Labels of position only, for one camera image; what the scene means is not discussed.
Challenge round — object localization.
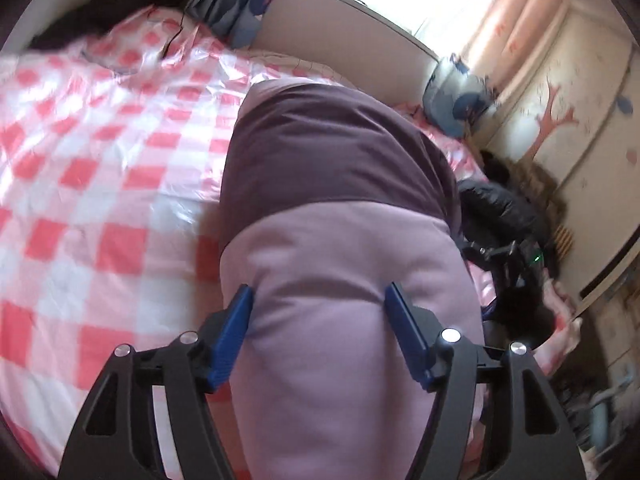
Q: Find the lilac purple jacket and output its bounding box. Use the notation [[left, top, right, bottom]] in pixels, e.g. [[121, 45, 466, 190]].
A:
[[219, 78, 483, 479]]

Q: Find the black clothes pile at headboard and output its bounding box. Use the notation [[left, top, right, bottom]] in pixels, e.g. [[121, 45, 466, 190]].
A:
[[27, 0, 186, 52]]

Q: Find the grey blue desk chair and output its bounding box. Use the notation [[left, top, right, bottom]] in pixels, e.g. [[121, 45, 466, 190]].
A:
[[574, 374, 634, 456]]

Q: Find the black puffer jacket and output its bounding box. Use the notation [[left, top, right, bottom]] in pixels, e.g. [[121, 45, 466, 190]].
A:
[[458, 179, 559, 278]]

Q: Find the brown fur garment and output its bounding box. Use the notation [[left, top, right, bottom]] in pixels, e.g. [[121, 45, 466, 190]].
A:
[[480, 150, 574, 262]]

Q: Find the white wardrobe with tree decal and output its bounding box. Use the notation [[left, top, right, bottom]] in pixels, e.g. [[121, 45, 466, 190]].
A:
[[477, 10, 639, 301]]

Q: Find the blue cartoon pillow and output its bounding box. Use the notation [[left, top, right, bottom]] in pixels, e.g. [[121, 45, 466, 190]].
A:
[[422, 54, 498, 140]]

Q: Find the pink checked plastic bed cover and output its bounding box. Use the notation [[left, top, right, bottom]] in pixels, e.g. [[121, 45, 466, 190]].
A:
[[0, 4, 584, 480]]

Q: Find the pink curtain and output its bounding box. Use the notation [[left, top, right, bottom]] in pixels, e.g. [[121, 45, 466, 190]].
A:
[[460, 0, 565, 93]]

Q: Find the black charging cable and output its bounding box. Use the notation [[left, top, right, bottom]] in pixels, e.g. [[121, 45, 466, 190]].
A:
[[159, 0, 212, 61]]

